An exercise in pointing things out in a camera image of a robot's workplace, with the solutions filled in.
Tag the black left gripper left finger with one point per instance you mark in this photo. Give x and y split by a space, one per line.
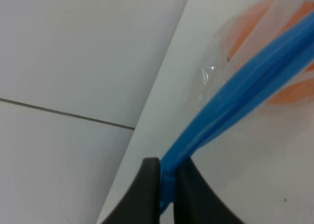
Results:
140 204

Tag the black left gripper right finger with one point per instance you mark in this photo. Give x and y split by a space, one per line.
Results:
195 202

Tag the clear zip bag blue zipper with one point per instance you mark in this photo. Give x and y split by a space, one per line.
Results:
252 134

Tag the orange fruit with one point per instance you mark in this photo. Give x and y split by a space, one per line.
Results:
266 47

